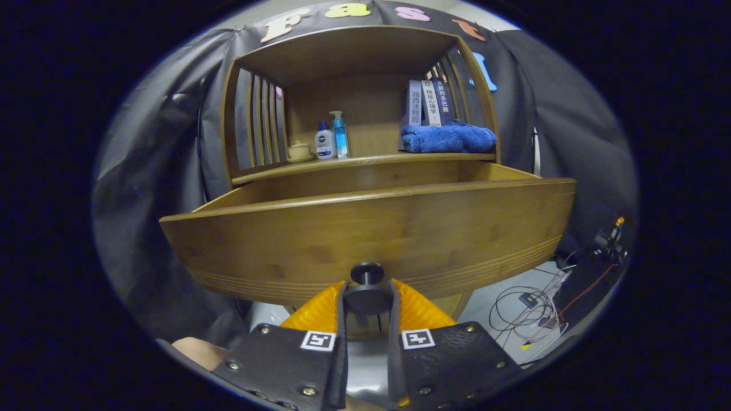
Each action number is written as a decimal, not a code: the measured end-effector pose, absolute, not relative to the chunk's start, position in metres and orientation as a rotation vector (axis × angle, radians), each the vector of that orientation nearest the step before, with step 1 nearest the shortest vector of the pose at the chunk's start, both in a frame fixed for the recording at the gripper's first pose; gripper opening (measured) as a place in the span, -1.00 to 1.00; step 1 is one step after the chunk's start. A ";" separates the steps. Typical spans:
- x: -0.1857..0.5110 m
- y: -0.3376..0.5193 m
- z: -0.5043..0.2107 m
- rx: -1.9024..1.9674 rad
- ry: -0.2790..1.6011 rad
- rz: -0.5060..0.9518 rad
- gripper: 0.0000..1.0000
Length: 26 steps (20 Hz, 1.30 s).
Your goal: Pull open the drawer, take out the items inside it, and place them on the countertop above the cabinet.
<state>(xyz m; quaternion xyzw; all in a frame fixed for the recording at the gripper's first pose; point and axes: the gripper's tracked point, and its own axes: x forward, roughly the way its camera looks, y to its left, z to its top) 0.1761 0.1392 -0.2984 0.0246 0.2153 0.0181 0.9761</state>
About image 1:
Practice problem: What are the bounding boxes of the wooden countertop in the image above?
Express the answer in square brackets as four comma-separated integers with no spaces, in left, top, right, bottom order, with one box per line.
[231,151,496,185]

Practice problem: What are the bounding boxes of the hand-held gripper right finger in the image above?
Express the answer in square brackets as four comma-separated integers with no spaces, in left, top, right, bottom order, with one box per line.
[388,278,523,409]

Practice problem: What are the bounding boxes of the person's bare limb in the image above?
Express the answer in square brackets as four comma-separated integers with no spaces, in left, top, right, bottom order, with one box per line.
[171,337,229,372]

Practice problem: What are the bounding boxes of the white book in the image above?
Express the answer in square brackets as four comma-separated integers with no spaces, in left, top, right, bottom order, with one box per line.
[421,79,442,127]

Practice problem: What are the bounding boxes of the wooden cabinet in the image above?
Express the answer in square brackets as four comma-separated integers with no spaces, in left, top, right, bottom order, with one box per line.
[220,24,502,320]

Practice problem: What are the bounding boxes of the wooden drawer with black knob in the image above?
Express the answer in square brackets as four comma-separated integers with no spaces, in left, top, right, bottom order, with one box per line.
[159,160,577,317]

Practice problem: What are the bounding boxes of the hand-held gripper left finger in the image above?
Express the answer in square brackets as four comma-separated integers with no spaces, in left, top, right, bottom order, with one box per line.
[210,280,349,411]

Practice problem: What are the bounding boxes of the blue folded towel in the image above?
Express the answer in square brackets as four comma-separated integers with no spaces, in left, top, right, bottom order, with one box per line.
[400,122,497,154]

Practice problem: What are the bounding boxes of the black and orange device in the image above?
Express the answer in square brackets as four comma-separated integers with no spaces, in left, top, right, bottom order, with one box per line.
[591,216,629,263]

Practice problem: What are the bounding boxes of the floor cables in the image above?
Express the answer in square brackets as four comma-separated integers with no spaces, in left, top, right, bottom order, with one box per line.
[488,251,617,352]

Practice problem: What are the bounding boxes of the blue pump bottle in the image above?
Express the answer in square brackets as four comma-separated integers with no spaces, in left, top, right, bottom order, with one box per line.
[329,110,350,159]

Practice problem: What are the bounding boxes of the beige lidded teacup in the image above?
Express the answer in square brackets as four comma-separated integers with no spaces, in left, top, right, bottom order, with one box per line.
[286,140,314,164]

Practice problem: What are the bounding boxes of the white lotion bottle blue cap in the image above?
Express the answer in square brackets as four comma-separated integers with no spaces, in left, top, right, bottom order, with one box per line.
[315,120,336,160]

